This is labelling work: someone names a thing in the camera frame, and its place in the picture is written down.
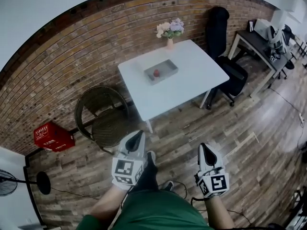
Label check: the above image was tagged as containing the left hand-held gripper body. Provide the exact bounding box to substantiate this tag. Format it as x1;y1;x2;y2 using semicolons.
111;149;147;191

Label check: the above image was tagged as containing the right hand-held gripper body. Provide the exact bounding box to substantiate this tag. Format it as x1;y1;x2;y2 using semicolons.
194;165;230;199

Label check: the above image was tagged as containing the grey box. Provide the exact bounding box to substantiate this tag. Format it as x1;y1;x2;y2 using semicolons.
143;58;179;87

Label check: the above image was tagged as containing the person's right forearm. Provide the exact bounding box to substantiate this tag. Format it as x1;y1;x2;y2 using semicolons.
205;196;235;230

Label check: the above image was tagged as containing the person's left forearm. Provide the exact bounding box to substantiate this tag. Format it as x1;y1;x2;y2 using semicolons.
90;183;128;225

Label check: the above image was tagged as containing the red cardboard box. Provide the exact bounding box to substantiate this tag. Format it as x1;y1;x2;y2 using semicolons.
33;121;76;153

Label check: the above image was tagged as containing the white appliance box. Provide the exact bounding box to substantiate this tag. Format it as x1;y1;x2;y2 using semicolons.
253;18;272;37

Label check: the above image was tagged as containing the person's dark shoe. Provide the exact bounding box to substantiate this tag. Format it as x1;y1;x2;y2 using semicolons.
162;180;175;192
146;150;157;164

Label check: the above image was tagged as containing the brown wicker chair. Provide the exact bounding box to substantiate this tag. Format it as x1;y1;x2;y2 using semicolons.
74;85;135;154

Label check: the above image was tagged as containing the person's black trouser leg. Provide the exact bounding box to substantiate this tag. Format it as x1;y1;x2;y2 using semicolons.
131;152;159;196

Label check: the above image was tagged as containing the person's green shirt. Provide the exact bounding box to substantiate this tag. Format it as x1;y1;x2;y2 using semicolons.
76;189;214;230

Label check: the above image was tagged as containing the white table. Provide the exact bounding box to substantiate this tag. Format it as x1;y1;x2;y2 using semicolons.
117;39;230;134

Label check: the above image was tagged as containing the black standing fan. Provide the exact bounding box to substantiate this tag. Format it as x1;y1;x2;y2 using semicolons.
0;168;52;197

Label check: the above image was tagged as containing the dark desk with white legs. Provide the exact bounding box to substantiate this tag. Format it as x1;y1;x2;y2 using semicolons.
227;30;296;98

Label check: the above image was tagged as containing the black office chair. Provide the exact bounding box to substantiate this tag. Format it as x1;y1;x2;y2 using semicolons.
205;6;249;110

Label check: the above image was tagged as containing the bunch of pastel flowers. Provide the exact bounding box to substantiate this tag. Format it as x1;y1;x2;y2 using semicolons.
155;18;185;39

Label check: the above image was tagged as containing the white headset device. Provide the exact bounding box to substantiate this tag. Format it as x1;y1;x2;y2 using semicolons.
267;24;288;53

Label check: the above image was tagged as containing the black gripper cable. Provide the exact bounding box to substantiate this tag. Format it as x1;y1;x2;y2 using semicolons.
190;195;209;212

